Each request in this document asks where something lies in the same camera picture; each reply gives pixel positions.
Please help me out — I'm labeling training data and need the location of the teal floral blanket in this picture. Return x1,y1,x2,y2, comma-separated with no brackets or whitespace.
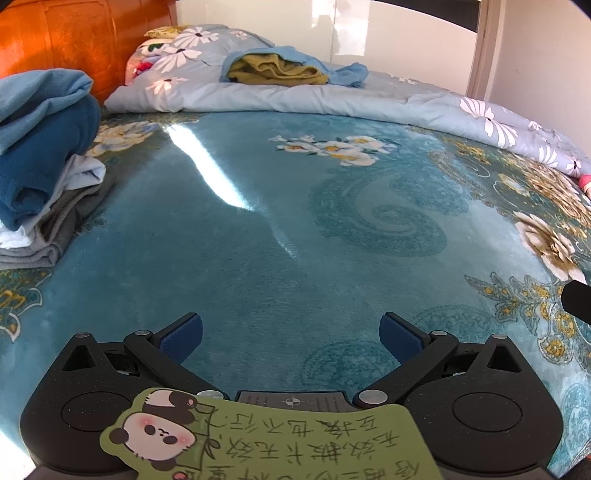
0,108,591,464

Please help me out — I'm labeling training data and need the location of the folded dark blue fleece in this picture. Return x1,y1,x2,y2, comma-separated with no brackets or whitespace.
0,95,102,232

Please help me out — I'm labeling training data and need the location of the folded light blue sweater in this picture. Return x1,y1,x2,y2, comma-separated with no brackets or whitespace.
0,70,95,155

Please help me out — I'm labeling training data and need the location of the green panda note card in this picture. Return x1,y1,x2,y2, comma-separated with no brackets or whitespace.
99,387,432,480

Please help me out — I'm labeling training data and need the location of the light blue knit garment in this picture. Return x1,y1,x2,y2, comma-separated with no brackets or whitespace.
221,45,369,89

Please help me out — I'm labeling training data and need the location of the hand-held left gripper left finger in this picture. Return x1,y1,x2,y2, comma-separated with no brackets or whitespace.
60,312,230,401

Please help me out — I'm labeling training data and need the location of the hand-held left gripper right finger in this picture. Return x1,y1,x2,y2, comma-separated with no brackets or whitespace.
353,312,525,408

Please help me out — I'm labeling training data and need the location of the yellow floral pillow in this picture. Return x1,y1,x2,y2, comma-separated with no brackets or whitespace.
143,25,188,41

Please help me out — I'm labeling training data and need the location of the light blue floral quilt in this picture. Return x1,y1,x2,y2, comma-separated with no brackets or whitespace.
104,23,591,182

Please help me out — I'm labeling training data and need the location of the folded white shirt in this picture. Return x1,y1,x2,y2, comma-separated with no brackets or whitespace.
0,154,107,250

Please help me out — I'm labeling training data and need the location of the olive green garment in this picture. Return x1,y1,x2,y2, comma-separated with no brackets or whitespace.
228,54,329,88

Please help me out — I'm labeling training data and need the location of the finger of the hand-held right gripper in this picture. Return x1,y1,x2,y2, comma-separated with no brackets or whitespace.
561,278,591,320

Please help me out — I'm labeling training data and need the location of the orange wooden headboard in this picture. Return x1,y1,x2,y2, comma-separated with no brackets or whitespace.
0,0,178,109

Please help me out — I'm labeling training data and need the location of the white glossy wardrobe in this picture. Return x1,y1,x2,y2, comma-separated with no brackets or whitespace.
175,0,497,100

